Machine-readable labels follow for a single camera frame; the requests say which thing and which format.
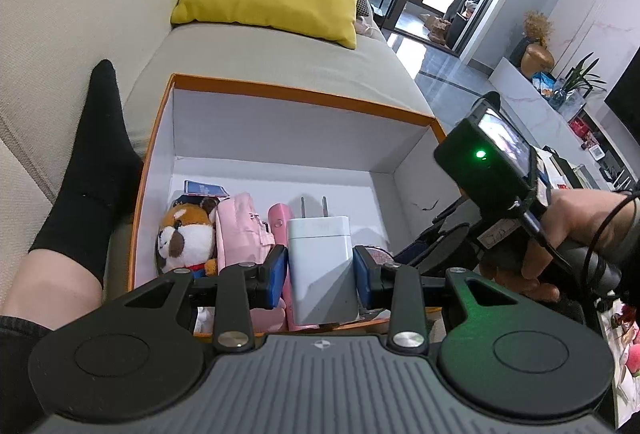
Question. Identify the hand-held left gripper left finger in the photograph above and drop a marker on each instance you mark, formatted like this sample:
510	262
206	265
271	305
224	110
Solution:
275	279

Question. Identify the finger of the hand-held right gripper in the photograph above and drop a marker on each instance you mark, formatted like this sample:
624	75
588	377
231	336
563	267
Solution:
452	214
440	254

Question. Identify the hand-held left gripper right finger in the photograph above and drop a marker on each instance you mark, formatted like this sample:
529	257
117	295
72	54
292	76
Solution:
364	279

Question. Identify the white charger plug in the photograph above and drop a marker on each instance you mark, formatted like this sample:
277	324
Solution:
322	264

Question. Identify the pink rounded plastic item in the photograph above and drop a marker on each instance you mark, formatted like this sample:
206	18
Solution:
280	221

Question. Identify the pink pouch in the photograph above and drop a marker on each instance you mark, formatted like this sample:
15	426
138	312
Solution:
240	229

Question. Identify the fox plush toy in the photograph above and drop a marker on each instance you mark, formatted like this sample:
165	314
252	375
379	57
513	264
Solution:
182	234

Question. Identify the blue card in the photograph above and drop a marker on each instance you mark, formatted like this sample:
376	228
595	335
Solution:
207	189

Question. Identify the orange cardboard box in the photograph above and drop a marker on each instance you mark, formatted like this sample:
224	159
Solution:
280	134

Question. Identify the person's right hand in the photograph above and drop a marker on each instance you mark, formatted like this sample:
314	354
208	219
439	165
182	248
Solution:
590	219

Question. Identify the white marble cabinet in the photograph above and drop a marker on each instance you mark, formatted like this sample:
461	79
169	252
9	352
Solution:
520	99

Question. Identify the blue snack packet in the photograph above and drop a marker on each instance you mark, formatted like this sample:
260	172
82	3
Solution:
544	83

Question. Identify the red box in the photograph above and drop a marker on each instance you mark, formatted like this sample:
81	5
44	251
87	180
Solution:
581	126

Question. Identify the gold vase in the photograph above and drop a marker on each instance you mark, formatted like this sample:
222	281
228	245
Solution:
537	59

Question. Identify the green potted plant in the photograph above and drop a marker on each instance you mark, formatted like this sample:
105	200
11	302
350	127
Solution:
580	79

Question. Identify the brown bag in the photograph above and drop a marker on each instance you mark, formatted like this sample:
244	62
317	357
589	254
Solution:
440	30

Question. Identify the dried flowers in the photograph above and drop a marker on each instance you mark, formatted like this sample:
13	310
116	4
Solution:
537	26

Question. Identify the black television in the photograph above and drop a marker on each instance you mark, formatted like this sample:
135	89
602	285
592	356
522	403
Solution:
627	89

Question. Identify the pink cloth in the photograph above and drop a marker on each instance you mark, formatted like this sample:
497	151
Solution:
365	28

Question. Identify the person's left leg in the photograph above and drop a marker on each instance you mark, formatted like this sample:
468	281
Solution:
95	174

